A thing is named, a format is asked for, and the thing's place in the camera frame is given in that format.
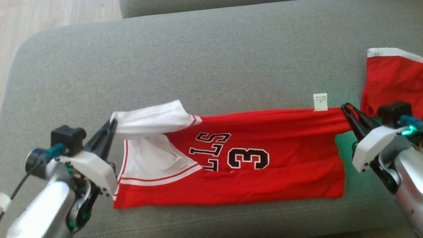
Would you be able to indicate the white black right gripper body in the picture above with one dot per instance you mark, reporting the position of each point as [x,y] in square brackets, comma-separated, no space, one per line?
[373,145]

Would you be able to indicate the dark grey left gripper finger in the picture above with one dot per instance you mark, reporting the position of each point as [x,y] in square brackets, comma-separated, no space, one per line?
[97,143]
[109,145]

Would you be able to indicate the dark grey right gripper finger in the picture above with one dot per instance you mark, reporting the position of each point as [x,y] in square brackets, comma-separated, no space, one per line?
[365,120]
[353,124]

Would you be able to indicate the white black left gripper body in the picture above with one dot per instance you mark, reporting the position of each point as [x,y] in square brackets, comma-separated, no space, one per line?
[92,168]

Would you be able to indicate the red shorts white stripe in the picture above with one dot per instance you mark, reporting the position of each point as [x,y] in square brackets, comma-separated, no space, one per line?
[390,82]

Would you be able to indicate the red white basketball jersey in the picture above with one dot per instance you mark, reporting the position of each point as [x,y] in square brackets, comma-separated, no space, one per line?
[281,158]

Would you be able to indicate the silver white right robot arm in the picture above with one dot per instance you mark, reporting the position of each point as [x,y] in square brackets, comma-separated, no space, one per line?
[409,178]

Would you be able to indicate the grey fabric sofa ottoman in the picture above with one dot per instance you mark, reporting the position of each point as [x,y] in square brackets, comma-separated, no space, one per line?
[214,59]

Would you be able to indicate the grey sofa seat cushion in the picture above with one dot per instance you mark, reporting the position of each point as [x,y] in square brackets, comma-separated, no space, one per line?
[198,6]

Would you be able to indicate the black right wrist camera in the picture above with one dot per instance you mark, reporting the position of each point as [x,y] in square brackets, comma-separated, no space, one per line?
[395,112]

